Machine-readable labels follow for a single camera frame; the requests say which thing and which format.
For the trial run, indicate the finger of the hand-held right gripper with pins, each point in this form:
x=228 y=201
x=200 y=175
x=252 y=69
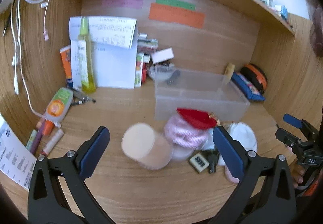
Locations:
x=292 y=120
x=287 y=138

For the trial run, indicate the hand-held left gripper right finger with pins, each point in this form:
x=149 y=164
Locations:
x=227 y=153

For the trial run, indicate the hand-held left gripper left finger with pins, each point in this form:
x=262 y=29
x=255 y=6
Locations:
x=96 y=153

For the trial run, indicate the round translucent plastic jar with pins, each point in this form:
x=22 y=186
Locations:
x=141 y=143

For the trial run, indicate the pink knitted pouch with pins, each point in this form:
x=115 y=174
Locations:
x=181 y=133

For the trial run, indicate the clear plastic container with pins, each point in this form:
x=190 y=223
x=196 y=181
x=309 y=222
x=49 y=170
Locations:
x=201 y=97

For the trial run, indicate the wooden desktop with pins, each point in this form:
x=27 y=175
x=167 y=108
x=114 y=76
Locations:
x=126 y=193

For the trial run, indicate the person's right hand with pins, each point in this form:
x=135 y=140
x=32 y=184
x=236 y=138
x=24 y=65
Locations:
x=299 y=177

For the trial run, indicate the dark keys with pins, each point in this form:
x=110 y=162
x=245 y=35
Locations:
x=213 y=161

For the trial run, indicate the pink round pad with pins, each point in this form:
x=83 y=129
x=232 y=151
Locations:
x=228 y=174

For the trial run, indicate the white pink tube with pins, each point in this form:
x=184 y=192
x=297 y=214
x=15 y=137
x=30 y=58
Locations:
x=53 y=142

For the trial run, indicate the red pouch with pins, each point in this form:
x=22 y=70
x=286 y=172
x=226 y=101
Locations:
x=194 y=116

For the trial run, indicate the orange marker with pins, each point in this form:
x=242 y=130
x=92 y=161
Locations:
x=47 y=127

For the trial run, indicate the metal nail clipper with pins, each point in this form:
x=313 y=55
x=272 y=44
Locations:
x=80 y=97

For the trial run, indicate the black orange round case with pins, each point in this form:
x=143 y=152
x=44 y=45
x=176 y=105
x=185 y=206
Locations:
x=254 y=75

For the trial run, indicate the purple pen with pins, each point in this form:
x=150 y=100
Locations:
x=37 y=138

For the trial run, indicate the green orange gel bottle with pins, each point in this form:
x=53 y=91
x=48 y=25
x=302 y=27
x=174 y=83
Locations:
x=58 y=105

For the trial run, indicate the blue patchwork pencil case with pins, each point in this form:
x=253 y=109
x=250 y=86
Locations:
x=242 y=85

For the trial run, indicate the green lip balm stick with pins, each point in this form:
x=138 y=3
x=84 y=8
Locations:
x=31 y=140

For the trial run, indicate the yellow-green spray bottle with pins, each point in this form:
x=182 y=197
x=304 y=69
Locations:
x=87 y=80

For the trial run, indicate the beige cream tube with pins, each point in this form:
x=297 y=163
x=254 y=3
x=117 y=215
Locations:
x=230 y=70

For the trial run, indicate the white printed paper sheet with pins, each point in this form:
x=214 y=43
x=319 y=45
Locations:
x=12 y=158

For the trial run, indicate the orange tube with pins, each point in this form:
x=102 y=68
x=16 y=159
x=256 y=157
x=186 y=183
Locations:
x=66 y=62

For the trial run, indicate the small bowl of trinkets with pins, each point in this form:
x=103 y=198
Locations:
x=161 y=72

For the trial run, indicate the small blue box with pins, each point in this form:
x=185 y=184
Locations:
x=284 y=12

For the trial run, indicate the small white cardboard box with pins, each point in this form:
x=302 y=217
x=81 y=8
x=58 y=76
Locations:
x=161 y=55

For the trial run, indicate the white printed receipt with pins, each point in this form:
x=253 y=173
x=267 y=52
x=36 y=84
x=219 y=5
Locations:
x=113 y=32

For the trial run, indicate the orange paper note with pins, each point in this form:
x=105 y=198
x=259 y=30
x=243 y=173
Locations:
x=176 y=15

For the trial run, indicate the green paper note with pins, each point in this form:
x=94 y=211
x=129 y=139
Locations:
x=175 y=3

